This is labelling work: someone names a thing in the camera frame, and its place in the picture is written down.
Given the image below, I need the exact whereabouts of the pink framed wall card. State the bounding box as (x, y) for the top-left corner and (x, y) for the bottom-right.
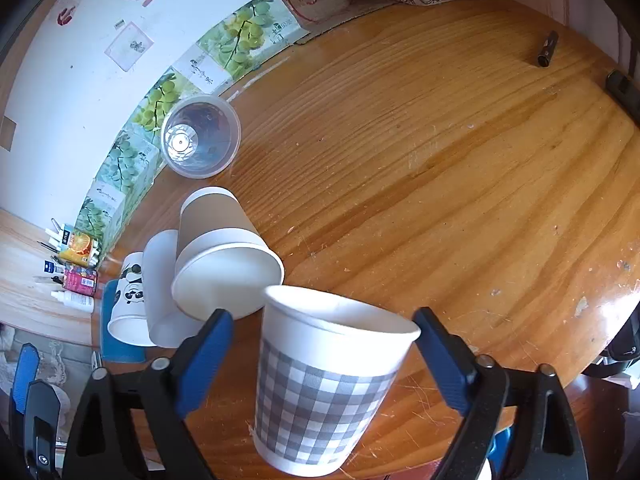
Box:
(104, 21), (154, 72)

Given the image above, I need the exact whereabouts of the grey checked paper cup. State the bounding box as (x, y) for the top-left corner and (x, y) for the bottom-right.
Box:
(249, 285), (421, 478)

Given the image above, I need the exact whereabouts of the brown paper cup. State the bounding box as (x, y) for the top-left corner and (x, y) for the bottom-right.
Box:
(171, 186), (285, 322)

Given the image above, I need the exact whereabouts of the orange juice carton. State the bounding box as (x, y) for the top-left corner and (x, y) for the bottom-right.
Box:
(58, 229), (99, 267)

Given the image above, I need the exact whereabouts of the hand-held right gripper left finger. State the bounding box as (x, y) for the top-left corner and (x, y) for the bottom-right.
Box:
(62, 308), (234, 480)

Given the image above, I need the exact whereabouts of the blue mat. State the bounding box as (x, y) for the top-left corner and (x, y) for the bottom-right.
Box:
(99, 279), (151, 364)

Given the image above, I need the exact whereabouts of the clear plastic cup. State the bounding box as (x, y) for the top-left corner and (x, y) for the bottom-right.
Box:
(160, 95), (242, 180)

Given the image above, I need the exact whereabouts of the pink carton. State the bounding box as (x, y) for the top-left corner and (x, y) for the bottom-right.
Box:
(62, 267), (99, 296)

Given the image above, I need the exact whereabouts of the white squeeze bottle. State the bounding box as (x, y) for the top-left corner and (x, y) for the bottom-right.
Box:
(50, 291), (96, 312)

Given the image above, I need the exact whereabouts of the grape print tissue box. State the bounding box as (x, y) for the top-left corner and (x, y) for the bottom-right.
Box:
(74, 183), (132, 257)
(94, 129), (163, 206)
(131, 51), (235, 135)
(196, 0), (312, 81)

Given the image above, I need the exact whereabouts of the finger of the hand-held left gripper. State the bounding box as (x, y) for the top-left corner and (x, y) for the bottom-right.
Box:
(8, 343), (42, 463)
(24, 380), (64, 480)

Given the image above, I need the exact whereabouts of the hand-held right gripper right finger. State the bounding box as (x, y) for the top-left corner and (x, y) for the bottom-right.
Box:
(412, 307), (589, 480)

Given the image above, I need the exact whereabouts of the black clip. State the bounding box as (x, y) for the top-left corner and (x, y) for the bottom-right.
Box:
(605, 70), (640, 126)

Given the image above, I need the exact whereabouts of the panda print paper cup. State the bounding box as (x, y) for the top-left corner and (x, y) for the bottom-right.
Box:
(107, 252), (158, 347)

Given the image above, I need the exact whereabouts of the black bag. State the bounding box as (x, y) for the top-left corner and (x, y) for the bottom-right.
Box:
(582, 305), (640, 391)

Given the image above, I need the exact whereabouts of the white lace cloth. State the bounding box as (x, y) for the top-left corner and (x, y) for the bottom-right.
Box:
(0, 324), (96, 453)

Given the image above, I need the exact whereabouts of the plain white paper cup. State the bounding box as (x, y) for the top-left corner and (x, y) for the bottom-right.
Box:
(142, 229), (207, 349)

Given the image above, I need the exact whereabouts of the small black cylinder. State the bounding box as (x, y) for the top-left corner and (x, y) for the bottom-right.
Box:
(536, 30), (559, 67)

